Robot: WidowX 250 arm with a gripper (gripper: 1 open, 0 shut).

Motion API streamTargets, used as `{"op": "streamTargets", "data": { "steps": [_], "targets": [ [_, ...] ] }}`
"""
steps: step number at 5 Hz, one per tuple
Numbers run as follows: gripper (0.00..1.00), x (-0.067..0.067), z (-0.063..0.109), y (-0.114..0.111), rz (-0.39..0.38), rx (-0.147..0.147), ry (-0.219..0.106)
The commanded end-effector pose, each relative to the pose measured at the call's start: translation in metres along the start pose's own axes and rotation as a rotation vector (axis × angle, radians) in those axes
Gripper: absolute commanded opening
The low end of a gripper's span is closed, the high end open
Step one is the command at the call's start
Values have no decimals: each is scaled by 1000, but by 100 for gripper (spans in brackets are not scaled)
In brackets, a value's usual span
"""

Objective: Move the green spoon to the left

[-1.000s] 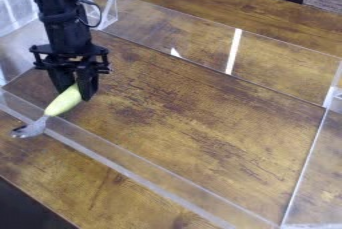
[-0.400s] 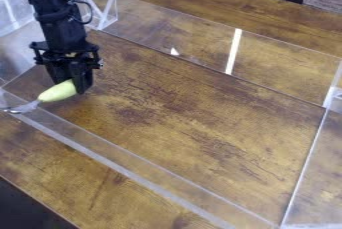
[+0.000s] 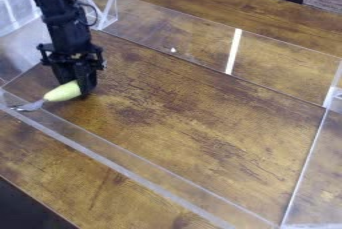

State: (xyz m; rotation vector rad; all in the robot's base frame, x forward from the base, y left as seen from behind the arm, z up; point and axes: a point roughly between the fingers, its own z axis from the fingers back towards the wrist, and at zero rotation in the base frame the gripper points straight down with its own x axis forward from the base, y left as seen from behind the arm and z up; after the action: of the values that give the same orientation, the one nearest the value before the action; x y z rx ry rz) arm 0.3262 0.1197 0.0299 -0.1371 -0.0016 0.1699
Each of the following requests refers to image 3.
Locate clear acrylic enclosure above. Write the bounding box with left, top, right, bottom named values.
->
left=0, top=0, right=342, bottom=229

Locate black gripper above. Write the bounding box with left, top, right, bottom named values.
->
left=37, top=43, right=107, bottom=96

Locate black cable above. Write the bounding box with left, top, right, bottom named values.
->
left=75, top=1, right=101, bottom=28

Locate clear acrylic corner bracket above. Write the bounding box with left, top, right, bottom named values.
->
left=79, top=0, right=119, bottom=30

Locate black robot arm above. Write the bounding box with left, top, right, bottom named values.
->
left=34, top=0, right=106, bottom=96

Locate green handled metal spoon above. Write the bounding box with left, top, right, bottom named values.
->
left=11, top=80, right=82, bottom=112

